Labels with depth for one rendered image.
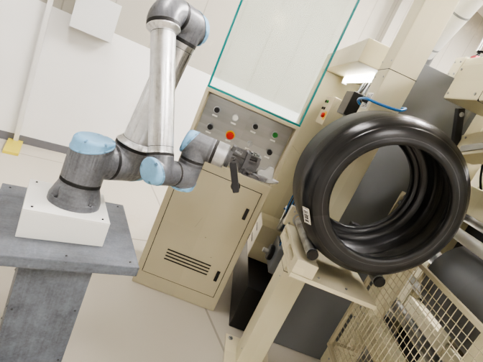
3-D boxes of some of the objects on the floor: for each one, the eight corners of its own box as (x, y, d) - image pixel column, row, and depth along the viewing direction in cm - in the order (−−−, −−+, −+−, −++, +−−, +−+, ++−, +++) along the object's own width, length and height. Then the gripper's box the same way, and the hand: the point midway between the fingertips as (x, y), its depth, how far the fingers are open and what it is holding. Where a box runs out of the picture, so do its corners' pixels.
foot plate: (225, 334, 203) (226, 331, 203) (266, 349, 206) (268, 346, 205) (222, 370, 178) (223, 367, 177) (269, 387, 180) (271, 384, 179)
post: (235, 346, 197) (484, -139, 134) (256, 354, 199) (512, -123, 136) (233, 364, 185) (508, -162, 122) (256, 372, 186) (540, -145, 123)
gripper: (231, 146, 120) (287, 170, 122) (233, 142, 129) (284, 164, 131) (222, 168, 122) (277, 191, 124) (224, 163, 131) (274, 184, 133)
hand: (274, 182), depth 128 cm, fingers closed
